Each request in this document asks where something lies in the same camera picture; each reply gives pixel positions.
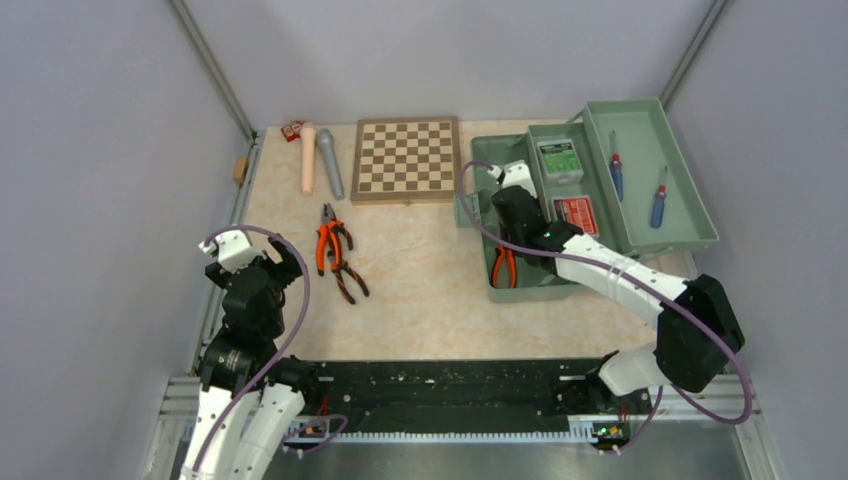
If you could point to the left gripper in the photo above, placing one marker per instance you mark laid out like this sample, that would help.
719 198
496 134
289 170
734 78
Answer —
289 267

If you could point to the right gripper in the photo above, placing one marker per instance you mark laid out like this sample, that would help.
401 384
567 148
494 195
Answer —
538 203

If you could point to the orange cutting pliers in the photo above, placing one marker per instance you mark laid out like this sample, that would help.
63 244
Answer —
505 259

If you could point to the red label screw box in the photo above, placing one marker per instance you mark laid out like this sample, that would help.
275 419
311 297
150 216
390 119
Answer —
577 210

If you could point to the green label screw box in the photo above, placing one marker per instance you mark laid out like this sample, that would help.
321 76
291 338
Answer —
559 162

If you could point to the large orange combination pliers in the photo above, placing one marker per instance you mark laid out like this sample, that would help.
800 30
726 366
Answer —
332 233

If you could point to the red blue screwdriver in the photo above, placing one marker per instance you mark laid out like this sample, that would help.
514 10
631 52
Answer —
615 166

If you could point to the blue handle screwdriver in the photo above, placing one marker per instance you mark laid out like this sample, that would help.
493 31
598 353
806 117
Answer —
658 206

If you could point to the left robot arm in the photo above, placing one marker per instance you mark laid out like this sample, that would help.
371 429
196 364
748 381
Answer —
248 395

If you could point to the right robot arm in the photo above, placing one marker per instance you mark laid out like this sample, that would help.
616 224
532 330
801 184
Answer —
695 325

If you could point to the left wooden block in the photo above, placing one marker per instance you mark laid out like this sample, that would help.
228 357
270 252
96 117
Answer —
239 171

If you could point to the green toolbox tray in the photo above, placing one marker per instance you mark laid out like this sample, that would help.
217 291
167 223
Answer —
646 143

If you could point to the wooden chessboard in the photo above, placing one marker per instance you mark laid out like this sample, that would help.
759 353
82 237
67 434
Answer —
407 160

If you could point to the red small packet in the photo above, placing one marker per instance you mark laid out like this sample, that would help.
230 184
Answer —
292 131

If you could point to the pink microphone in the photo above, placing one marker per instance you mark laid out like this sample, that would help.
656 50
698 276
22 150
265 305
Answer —
308 139

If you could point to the grey microphone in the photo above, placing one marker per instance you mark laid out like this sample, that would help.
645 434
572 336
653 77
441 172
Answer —
326 144

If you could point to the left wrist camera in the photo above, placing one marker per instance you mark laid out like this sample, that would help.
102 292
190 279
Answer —
232 250

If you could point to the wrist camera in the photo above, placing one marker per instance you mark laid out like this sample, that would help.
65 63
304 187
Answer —
232 250
512 174

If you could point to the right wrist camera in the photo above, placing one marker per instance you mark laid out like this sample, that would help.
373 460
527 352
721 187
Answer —
512 174

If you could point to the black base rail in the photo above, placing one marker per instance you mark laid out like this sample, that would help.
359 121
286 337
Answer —
459 399

